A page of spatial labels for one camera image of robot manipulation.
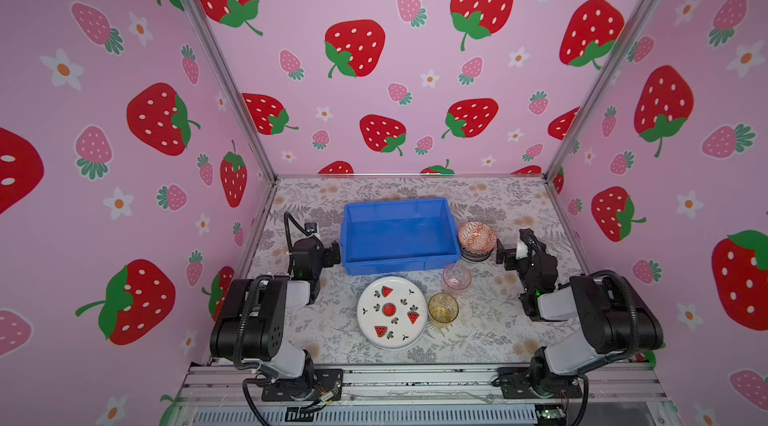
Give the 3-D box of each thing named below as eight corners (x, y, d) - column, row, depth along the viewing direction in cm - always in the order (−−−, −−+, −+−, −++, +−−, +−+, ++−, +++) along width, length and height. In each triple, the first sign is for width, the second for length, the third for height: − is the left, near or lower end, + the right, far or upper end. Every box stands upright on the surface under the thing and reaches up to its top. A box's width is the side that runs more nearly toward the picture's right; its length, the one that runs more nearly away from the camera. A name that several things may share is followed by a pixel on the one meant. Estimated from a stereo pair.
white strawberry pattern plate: (356, 348, 82) (354, 344, 79) (361, 282, 94) (360, 276, 91) (428, 348, 82) (429, 344, 79) (423, 282, 94) (424, 276, 91)
